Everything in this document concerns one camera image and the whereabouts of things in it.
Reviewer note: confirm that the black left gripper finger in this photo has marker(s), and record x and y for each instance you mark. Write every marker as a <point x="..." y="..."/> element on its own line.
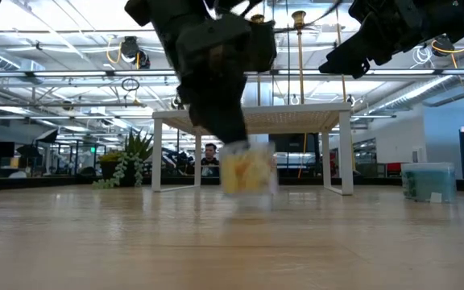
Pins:
<point x="197" y="104"/>
<point x="232" y="113"/>

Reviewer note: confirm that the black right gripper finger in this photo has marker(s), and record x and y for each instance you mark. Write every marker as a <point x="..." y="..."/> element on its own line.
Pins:
<point x="345" y="62"/>

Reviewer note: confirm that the yellow candle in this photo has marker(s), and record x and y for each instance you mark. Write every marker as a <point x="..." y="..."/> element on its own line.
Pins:
<point x="248" y="169"/>

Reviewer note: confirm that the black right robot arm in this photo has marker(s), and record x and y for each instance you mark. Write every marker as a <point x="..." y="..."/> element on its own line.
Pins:
<point x="457" y="16"/>

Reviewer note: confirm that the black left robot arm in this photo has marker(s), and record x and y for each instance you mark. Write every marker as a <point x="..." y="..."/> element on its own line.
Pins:
<point x="151" y="10"/>

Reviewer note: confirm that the teal candle in glass jar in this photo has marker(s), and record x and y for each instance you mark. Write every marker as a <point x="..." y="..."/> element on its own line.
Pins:
<point x="429" y="183"/>

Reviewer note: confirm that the white table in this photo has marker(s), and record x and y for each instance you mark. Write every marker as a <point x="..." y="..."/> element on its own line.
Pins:
<point x="256" y="110"/>

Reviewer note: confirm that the person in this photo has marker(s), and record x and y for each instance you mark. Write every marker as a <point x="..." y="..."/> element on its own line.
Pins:
<point x="210" y="155"/>

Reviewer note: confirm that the black ceiling-mounted device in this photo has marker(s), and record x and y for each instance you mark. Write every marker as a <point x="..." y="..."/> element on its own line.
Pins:
<point x="129" y="47"/>
<point x="443" y="45"/>

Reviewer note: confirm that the green potted plant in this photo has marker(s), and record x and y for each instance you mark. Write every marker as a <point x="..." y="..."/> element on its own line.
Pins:
<point x="135" y="149"/>

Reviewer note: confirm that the black table border rail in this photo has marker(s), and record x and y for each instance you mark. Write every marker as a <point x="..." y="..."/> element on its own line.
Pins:
<point x="34" y="183"/>

